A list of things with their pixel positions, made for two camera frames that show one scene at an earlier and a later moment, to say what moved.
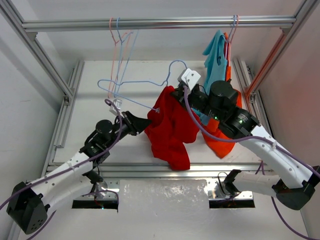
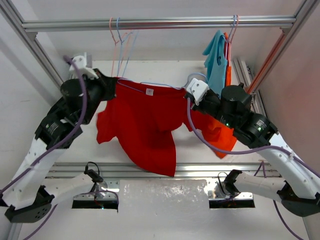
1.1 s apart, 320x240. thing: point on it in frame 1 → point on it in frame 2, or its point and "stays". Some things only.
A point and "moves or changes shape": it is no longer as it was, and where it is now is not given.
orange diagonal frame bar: x=282 y=37 stays
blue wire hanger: x=133 y=81 → x=163 y=84
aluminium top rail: x=31 y=27 stays
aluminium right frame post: x=302 y=16 stays
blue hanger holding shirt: x=234 y=21 stays
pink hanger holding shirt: x=229 y=43 stays
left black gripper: x=130 y=122 → x=109 y=86
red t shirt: x=172 y=124 moves or changes shape
